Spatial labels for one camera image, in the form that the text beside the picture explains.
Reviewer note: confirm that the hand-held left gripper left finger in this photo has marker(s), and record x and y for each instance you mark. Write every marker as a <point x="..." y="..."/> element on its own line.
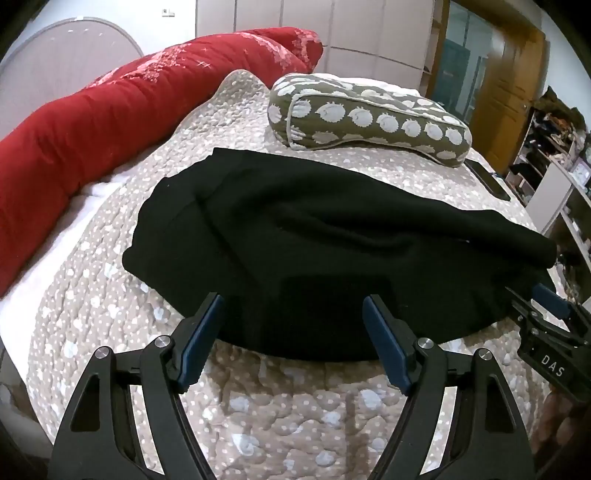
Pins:
<point x="199" y="330"/>

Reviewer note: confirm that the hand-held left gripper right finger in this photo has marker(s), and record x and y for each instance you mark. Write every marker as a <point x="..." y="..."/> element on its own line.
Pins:
<point x="387" y="339"/>

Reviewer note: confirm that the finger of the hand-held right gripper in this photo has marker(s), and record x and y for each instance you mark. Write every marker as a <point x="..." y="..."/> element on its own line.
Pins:
<point x="521" y="302"/>
<point x="551" y="300"/>

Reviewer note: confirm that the black pants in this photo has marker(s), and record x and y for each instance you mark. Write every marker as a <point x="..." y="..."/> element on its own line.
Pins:
<point x="323" y="258"/>

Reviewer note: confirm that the person's right hand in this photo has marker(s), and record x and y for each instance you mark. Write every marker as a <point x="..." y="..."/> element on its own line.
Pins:
<point x="565" y="424"/>

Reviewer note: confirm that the beige quilted blanket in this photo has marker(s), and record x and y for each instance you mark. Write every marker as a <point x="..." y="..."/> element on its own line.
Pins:
<point x="277" y="410"/>

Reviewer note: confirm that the black phone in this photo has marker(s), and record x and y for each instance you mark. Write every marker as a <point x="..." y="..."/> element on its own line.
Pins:
<point x="487" y="179"/>

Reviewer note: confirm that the cluttered white shelf unit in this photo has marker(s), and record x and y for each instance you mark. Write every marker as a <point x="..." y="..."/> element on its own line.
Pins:
<point x="554" y="152"/>

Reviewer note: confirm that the white bed sheet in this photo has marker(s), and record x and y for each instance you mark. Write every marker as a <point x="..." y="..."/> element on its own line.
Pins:
<point x="41" y="286"/>

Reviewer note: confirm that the wooden door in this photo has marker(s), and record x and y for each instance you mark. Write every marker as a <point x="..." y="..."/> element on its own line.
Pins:
<point x="508" y="97"/>

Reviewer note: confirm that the olive pillow with white print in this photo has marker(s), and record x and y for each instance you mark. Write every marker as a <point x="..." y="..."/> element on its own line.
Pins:
<point x="369" y="115"/>

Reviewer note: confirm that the red patterned duvet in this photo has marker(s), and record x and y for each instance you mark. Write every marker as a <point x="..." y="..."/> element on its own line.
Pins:
<point x="92" y="124"/>

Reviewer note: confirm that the white wardrobe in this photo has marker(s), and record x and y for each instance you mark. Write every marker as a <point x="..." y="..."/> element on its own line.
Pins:
<point x="351" y="32"/>

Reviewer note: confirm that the grey rounded headboard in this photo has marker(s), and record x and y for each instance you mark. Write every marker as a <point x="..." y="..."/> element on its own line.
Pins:
<point x="69" y="39"/>

